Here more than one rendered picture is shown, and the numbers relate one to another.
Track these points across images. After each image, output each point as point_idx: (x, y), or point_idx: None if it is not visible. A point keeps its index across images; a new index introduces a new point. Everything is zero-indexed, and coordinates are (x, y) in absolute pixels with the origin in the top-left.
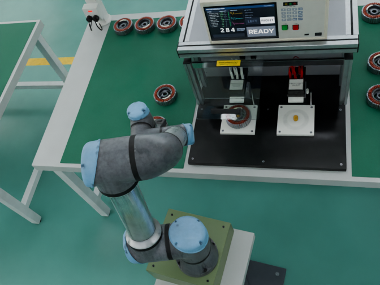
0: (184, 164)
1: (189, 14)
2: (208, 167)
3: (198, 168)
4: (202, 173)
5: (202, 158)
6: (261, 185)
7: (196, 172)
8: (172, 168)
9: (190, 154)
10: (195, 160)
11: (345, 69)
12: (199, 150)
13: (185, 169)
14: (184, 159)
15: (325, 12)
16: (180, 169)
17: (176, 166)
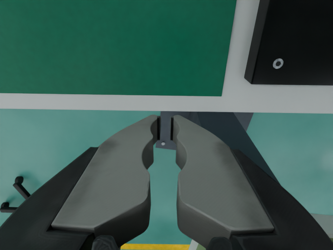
0: (224, 77)
1: None
2: (325, 85)
3: (284, 91)
4: (297, 111)
5: (324, 62)
6: None
7: (273, 107)
8: (174, 97)
9: (270, 40)
10: (292, 72)
11: None
12: (320, 13)
13: (228, 100)
14: (226, 51)
15: None
16: (207, 100)
17: (193, 88)
